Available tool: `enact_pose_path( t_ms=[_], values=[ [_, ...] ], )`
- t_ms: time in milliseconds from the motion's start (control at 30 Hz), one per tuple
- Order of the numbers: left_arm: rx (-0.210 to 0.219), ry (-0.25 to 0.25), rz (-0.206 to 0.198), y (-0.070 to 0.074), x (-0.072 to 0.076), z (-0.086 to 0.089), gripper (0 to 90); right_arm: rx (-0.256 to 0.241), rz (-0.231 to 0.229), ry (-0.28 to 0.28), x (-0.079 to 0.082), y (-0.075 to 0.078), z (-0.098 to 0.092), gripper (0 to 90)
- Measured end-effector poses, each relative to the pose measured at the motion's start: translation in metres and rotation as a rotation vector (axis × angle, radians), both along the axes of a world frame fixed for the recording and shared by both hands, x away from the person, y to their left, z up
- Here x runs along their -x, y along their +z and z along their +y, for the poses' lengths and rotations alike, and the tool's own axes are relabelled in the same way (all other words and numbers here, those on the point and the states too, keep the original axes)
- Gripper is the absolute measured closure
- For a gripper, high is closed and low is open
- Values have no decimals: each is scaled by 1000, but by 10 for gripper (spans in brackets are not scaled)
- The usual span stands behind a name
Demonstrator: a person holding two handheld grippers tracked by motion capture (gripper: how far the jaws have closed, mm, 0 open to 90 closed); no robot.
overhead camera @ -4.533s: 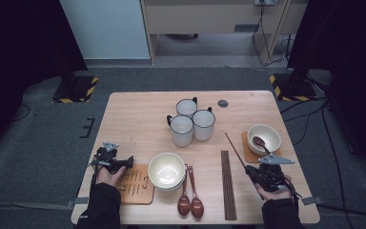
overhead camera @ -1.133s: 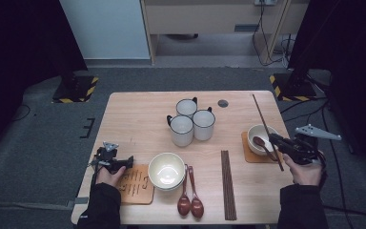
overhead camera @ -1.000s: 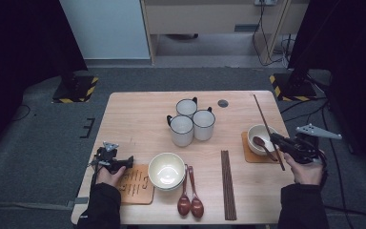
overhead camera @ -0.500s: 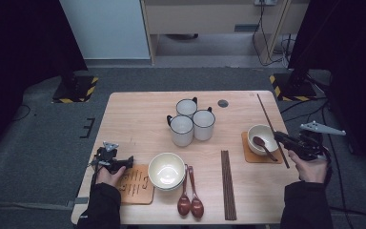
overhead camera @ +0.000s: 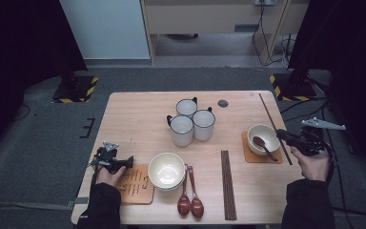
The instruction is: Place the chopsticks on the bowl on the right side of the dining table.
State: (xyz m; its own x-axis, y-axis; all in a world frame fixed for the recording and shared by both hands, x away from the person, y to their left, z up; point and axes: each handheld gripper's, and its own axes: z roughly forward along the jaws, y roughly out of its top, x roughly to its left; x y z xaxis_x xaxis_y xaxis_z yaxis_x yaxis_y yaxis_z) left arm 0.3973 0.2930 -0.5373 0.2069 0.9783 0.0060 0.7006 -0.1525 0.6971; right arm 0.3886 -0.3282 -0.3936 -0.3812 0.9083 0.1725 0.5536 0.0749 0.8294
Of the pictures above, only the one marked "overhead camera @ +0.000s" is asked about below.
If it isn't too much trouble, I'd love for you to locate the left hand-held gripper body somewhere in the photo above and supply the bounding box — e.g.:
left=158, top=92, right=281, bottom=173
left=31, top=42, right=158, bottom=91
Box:
left=94, top=141, right=120, bottom=176

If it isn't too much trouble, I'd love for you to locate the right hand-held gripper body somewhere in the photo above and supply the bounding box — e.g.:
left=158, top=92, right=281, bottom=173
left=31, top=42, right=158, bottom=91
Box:
left=295, top=116, right=347, bottom=157

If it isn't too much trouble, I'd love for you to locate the cream ceramic bowl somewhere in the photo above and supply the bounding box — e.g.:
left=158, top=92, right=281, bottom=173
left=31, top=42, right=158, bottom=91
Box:
left=147, top=152, right=186, bottom=190
left=247, top=123, right=281, bottom=156
left=151, top=177, right=186, bottom=192

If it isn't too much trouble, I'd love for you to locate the single brown wooden chopstick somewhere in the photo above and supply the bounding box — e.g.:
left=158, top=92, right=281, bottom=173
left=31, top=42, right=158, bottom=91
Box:
left=227, top=150, right=238, bottom=221
left=258, top=93, right=294, bottom=166

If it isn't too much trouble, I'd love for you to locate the dark red wooden spoon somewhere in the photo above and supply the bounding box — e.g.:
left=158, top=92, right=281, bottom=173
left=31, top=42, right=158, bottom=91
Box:
left=186, top=165, right=205, bottom=219
left=253, top=135, right=279, bottom=162
left=176, top=163, right=192, bottom=218

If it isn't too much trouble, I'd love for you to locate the brown wooden coaster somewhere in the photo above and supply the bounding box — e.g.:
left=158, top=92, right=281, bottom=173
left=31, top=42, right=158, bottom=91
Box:
left=117, top=164, right=155, bottom=205
left=241, top=131, right=284, bottom=165

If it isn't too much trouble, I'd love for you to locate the person's left hand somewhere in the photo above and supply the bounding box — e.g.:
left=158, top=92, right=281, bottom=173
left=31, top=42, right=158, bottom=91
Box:
left=94, top=165, right=127, bottom=189

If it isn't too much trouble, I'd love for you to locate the person's right hand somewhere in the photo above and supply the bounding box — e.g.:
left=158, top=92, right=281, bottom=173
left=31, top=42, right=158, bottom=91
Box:
left=290, top=146, right=332, bottom=183

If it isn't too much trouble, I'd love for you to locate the black yellow striped stand base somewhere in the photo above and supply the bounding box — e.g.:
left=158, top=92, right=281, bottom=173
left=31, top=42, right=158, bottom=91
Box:
left=51, top=71, right=99, bottom=105
left=268, top=71, right=318, bottom=103

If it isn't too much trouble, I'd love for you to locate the row of brown wooden chopsticks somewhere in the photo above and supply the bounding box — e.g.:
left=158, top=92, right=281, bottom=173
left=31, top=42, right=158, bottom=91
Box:
left=220, top=150, right=238, bottom=221

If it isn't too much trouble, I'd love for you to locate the dark curtain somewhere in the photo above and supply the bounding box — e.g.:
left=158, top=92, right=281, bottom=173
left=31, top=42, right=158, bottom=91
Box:
left=287, top=0, right=366, bottom=182
left=0, top=0, right=89, bottom=163

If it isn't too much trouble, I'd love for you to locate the white cabinet panel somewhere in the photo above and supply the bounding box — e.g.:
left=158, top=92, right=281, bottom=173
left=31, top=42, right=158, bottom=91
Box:
left=57, top=0, right=151, bottom=60

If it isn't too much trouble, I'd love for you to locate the white power strip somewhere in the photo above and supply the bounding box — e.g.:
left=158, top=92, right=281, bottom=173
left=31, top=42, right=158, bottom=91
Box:
left=254, top=0, right=278, bottom=7

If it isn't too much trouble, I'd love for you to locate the dark object under desk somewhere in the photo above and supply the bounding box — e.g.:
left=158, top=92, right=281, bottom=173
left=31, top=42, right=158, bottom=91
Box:
left=166, top=32, right=200, bottom=41

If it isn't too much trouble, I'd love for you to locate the light wooden desk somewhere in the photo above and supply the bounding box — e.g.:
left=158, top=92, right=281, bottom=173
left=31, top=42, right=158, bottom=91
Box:
left=139, top=0, right=311, bottom=66

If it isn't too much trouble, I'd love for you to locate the left hand-held gripper cable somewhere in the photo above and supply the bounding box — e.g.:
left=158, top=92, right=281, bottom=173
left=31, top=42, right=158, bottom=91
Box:
left=90, top=156, right=101, bottom=189

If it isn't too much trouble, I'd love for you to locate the hand-held gripper cable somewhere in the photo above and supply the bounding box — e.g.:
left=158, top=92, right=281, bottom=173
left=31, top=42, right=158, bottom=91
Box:
left=90, top=156, right=101, bottom=189
left=323, top=142, right=342, bottom=189

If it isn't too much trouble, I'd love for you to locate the right hand-held gripper cable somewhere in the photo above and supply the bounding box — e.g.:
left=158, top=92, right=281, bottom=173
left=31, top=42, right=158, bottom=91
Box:
left=323, top=142, right=342, bottom=189

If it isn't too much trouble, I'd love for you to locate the white ribbed mug black handle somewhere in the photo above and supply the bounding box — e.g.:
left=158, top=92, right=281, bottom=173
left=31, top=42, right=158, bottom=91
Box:
left=192, top=106, right=216, bottom=142
left=175, top=96, right=199, bottom=119
left=166, top=114, right=194, bottom=148

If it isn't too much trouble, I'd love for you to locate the long black floor cable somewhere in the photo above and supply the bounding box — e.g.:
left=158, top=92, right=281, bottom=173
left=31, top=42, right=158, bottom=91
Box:
left=320, top=101, right=351, bottom=229

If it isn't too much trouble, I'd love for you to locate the black hanging cable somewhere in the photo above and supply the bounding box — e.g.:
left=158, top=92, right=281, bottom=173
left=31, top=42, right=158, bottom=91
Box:
left=279, top=32, right=296, bottom=65
left=252, top=3, right=289, bottom=68

